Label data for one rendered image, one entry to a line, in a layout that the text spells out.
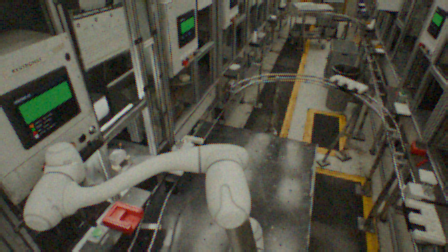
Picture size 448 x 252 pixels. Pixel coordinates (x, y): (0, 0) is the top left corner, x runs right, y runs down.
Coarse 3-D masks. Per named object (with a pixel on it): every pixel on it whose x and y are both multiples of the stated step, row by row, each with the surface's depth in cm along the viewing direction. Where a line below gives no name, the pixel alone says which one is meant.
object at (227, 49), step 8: (240, 0) 299; (240, 8) 305; (232, 24) 289; (240, 24) 348; (224, 32) 269; (232, 32) 295; (240, 32) 354; (224, 40) 274; (232, 40) 300; (240, 40) 360; (224, 48) 279; (232, 48) 306; (224, 56) 285; (232, 56) 313; (224, 64) 290
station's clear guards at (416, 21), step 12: (408, 0) 306; (420, 0) 268; (432, 0) 238; (408, 12) 299; (420, 12) 262; (408, 24) 290; (420, 24) 256; (384, 36) 381; (396, 36) 383; (408, 36) 282; (408, 48) 275; (396, 60) 306; (396, 72) 298
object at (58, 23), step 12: (48, 0) 87; (132, 0) 126; (48, 12) 91; (60, 12) 92; (132, 12) 128; (60, 24) 93; (72, 48) 100; (144, 72) 148; (84, 84) 109; (144, 84) 150; (96, 120) 120; (144, 120) 164; (108, 156) 133
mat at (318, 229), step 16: (320, 176) 291; (336, 176) 291; (352, 176) 292; (320, 192) 273; (336, 192) 273; (352, 192) 273; (320, 208) 257; (336, 208) 257; (352, 208) 257; (368, 208) 258; (320, 224) 242; (336, 224) 243; (352, 224) 243; (320, 240) 230; (336, 240) 230; (352, 240) 230; (368, 240) 230
